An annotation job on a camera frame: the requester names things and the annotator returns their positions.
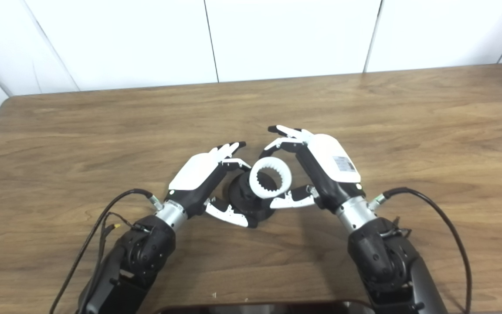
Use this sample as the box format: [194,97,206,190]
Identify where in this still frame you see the thin arm wires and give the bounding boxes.
[381,217,412,239]
[95,212,152,282]

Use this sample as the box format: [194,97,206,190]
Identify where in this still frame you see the dark robot torso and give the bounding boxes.
[153,301,376,314]

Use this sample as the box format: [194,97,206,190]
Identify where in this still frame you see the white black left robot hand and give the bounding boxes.
[164,141,252,228]

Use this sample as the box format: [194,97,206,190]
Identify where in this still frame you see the thin left arm wires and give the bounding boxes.
[95,212,152,282]

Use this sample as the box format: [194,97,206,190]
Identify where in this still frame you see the white ring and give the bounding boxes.
[249,157,292,200]

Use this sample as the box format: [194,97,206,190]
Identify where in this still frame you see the thin right arm wires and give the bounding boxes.
[381,217,412,239]

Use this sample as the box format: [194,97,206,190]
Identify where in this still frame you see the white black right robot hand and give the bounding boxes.
[258,125,366,215]

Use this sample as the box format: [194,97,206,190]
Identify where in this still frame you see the round black part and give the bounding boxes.
[227,171,278,229]

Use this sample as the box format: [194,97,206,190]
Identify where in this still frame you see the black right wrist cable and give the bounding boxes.
[368,187,472,314]

